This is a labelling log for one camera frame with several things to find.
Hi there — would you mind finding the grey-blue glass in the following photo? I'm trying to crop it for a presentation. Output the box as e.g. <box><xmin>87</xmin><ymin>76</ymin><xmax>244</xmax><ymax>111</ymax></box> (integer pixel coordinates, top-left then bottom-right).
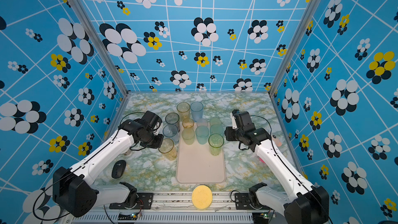
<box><xmin>162</xmin><ymin>124</ymin><xmax>179</xmax><ymax>144</ymax></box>

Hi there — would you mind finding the yellow glass column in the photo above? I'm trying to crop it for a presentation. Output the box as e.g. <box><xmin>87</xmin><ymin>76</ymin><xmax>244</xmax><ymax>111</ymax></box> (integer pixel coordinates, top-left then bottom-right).
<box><xmin>158</xmin><ymin>139</ymin><xmax>177</xmax><ymax>161</ymax></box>

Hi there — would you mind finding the tall green-teal glass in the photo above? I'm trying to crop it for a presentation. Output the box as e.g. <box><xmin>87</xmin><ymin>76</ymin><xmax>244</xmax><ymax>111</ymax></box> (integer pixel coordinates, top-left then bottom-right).
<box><xmin>210</xmin><ymin>124</ymin><xmax>224</xmax><ymax>135</ymax></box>

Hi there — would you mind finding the green glass column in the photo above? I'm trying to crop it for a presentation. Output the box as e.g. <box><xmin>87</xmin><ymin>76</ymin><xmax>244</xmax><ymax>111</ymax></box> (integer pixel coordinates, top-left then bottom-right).
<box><xmin>208</xmin><ymin>133</ymin><xmax>224</xmax><ymax>156</ymax></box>

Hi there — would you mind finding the pale green glass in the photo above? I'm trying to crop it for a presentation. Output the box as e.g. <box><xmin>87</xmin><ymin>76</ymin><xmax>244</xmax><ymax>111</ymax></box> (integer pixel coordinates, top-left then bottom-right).
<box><xmin>210</xmin><ymin>117</ymin><xmax>222</xmax><ymax>126</ymax></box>
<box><xmin>182</xmin><ymin>128</ymin><xmax>195</xmax><ymax>145</ymax></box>

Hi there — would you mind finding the tall teal glass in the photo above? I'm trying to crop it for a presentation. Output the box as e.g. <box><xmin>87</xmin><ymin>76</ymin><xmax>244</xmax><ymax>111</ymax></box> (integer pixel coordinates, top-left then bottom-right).
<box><xmin>195</xmin><ymin>125</ymin><xmax>209</xmax><ymax>145</ymax></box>

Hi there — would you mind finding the small amber glass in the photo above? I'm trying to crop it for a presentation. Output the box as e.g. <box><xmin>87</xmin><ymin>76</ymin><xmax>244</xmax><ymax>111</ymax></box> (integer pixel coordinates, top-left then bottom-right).
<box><xmin>182</xmin><ymin>118</ymin><xmax>194</xmax><ymax>129</ymax></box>

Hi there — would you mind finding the small clear glass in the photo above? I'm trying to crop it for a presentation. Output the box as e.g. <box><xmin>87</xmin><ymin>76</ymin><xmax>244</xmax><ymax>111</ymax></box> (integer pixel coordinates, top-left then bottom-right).
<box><xmin>197</xmin><ymin>118</ymin><xmax>208</xmax><ymax>127</ymax></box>

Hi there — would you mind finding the tall blue glass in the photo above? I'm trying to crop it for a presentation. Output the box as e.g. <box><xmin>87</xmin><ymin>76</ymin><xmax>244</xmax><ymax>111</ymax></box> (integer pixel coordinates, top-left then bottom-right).
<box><xmin>190</xmin><ymin>102</ymin><xmax>204</xmax><ymax>122</ymax></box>

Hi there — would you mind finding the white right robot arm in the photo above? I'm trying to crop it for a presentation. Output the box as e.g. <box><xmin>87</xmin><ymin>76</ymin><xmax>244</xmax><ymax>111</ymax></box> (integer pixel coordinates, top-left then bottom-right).
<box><xmin>224</xmin><ymin>127</ymin><xmax>329</xmax><ymax>224</ymax></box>

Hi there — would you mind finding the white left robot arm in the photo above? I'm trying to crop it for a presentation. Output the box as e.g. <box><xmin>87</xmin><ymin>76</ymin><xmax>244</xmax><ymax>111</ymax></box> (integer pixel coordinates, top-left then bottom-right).
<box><xmin>52</xmin><ymin>120</ymin><xmax>164</xmax><ymax>217</ymax></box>

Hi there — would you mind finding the pale pink rectangular tray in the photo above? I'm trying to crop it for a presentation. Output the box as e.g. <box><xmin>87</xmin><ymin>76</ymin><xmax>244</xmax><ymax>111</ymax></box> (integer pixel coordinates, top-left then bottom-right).
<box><xmin>176</xmin><ymin>132</ymin><xmax>226</xmax><ymax>185</ymax></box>

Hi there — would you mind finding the white tape roll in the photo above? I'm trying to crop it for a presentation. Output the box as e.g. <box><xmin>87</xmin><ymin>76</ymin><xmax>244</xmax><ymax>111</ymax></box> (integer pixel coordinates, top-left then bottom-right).
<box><xmin>123</xmin><ymin>149</ymin><xmax>132</xmax><ymax>156</ymax></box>

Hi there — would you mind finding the grey glass rear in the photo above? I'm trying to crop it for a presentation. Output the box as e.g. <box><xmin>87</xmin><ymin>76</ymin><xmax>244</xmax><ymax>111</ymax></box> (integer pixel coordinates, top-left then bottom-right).
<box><xmin>165</xmin><ymin>113</ymin><xmax>180</xmax><ymax>132</ymax></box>

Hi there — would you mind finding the pink plush doll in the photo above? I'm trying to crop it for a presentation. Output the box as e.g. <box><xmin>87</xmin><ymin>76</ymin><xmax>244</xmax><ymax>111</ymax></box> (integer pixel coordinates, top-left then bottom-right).
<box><xmin>272</xmin><ymin>135</ymin><xmax>283</xmax><ymax>147</ymax></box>

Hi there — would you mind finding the tall amber glass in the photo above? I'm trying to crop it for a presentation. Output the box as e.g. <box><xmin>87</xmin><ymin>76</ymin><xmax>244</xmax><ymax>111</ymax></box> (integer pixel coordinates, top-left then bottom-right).
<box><xmin>177</xmin><ymin>102</ymin><xmax>190</xmax><ymax>121</ymax></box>

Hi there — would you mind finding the black computer mouse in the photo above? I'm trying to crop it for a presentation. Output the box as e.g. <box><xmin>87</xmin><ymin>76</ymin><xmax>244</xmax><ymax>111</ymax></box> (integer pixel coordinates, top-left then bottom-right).
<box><xmin>112</xmin><ymin>160</ymin><xmax>126</xmax><ymax>179</ymax></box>

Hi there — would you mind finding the yellow round sponge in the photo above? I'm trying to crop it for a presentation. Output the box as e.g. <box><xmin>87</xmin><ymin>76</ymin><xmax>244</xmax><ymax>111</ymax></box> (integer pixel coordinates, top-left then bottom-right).
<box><xmin>192</xmin><ymin>185</ymin><xmax>212</xmax><ymax>210</ymax></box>

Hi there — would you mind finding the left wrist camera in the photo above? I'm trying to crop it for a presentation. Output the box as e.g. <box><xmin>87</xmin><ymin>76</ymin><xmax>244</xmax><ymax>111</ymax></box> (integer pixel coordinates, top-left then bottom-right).
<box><xmin>141</xmin><ymin>111</ymin><xmax>162</xmax><ymax>133</ymax></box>

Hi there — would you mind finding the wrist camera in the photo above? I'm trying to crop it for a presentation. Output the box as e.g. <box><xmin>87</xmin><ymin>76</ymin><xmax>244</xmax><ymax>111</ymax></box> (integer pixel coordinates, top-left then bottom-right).
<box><xmin>232</xmin><ymin>110</ymin><xmax>256</xmax><ymax>132</ymax></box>
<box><xmin>141</xmin><ymin>111</ymin><xmax>162</xmax><ymax>133</ymax></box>

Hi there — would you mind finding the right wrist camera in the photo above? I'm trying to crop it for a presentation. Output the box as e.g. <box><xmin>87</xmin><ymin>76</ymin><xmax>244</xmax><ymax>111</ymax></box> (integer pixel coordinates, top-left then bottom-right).
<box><xmin>232</xmin><ymin>110</ymin><xmax>256</xmax><ymax>132</ymax></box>

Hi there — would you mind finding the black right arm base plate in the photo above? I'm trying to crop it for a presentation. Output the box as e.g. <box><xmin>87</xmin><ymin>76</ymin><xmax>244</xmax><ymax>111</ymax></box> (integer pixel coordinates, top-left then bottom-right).
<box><xmin>232</xmin><ymin>192</ymin><xmax>270</xmax><ymax>211</ymax></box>

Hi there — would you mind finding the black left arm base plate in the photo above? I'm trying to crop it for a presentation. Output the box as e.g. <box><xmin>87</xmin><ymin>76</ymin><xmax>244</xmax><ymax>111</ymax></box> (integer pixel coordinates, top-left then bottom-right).
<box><xmin>109</xmin><ymin>192</ymin><xmax>154</xmax><ymax>210</ymax></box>

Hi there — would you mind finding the aluminium front rail frame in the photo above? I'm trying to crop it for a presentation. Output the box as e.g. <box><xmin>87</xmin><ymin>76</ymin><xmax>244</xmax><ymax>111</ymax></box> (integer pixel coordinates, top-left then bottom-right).
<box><xmin>59</xmin><ymin>191</ymin><xmax>287</xmax><ymax>224</ymax></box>

